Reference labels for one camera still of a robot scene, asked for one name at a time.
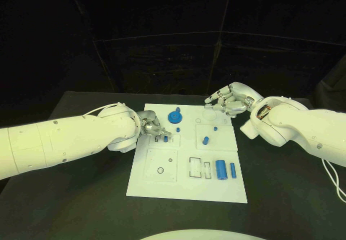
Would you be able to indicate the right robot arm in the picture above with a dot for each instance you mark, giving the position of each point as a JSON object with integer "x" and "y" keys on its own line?
{"x": 303, "y": 129}

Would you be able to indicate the thick blue cylinder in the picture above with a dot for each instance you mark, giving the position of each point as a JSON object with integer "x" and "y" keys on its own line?
{"x": 221, "y": 169}

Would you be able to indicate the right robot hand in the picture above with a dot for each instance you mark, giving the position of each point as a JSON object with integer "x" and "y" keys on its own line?
{"x": 239, "y": 101}

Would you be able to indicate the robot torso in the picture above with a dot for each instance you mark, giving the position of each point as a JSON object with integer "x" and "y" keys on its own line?
{"x": 203, "y": 235}

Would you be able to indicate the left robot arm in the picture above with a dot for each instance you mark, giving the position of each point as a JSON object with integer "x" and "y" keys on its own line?
{"x": 67, "y": 136}

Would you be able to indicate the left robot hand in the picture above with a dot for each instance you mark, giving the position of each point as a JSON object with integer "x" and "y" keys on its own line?
{"x": 151, "y": 125}

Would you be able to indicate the thin blue cylinder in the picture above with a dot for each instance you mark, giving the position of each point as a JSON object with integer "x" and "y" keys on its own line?
{"x": 233, "y": 170}

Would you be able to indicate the white task board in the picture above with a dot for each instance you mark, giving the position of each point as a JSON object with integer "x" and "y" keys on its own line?
{"x": 187, "y": 159}

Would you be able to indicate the blue plug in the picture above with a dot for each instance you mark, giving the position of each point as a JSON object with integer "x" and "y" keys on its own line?
{"x": 166, "y": 139}

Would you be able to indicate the blue gear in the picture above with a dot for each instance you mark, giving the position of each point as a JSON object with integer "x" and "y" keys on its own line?
{"x": 175, "y": 117}

